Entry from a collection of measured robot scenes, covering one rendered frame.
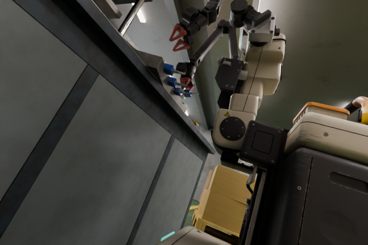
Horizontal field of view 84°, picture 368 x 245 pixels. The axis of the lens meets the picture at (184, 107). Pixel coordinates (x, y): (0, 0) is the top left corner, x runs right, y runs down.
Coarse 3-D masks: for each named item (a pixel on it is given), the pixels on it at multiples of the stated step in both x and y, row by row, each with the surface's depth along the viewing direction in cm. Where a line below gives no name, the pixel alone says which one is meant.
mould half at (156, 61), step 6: (132, 48) 82; (138, 54) 81; (144, 54) 80; (150, 54) 80; (144, 60) 79; (150, 60) 79; (156, 60) 79; (162, 60) 80; (150, 66) 78; (156, 66) 78; (162, 66) 82; (156, 72) 81; (162, 72) 84; (162, 78) 86; (168, 78) 94; (162, 84) 89; (168, 84) 96; (168, 90) 99
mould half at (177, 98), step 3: (171, 87) 110; (171, 90) 110; (171, 93) 110; (174, 93) 113; (171, 96) 111; (174, 96) 114; (177, 96) 117; (174, 99) 114; (177, 99) 117; (180, 99) 120; (177, 102) 118; (180, 102) 121; (180, 105) 121; (183, 105) 125; (183, 108) 125; (186, 108) 129; (183, 111) 126
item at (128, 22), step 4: (136, 0) 179; (140, 0) 179; (144, 0) 182; (136, 4) 177; (140, 4) 179; (132, 8) 175; (136, 8) 176; (132, 12) 174; (136, 12) 177; (128, 16) 172; (132, 16) 173; (124, 20) 171; (128, 20) 171; (132, 20) 174; (124, 24) 169; (128, 24) 171; (120, 28) 167; (124, 28) 169; (120, 32) 167; (124, 32) 169
